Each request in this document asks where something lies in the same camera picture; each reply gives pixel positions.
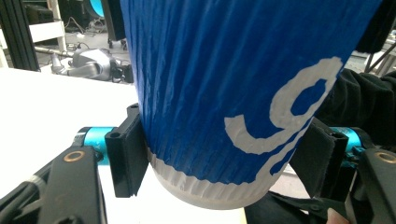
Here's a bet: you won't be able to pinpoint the black cabinet on wheels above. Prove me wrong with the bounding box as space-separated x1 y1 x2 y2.
100 0 129 49

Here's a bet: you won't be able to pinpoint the blue printed paper cup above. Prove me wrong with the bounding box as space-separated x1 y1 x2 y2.
120 0 384 210

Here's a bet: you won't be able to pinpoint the white foam mat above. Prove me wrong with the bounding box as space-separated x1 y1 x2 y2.
0 67 248 224

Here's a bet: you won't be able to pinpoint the grey robot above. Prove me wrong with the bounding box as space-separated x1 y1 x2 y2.
50 48 134 84

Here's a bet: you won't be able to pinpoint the metal tube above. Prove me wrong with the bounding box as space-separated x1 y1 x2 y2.
33 46 77 59

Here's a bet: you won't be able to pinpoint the white shelf frame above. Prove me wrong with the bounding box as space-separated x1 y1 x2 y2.
28 0 68 53

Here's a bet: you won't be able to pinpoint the tripod legs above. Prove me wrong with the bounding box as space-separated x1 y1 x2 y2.
363 40 396 77

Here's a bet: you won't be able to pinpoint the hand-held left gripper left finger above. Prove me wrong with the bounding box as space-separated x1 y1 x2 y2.
73 103 151 199

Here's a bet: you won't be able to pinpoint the black frame post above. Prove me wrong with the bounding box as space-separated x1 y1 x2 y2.
0 0 40 72

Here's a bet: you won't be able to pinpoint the cyan round object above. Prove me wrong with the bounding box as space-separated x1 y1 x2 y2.
88 0 106 19

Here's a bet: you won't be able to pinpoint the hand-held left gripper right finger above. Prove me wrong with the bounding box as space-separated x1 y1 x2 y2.
289 117 375 202

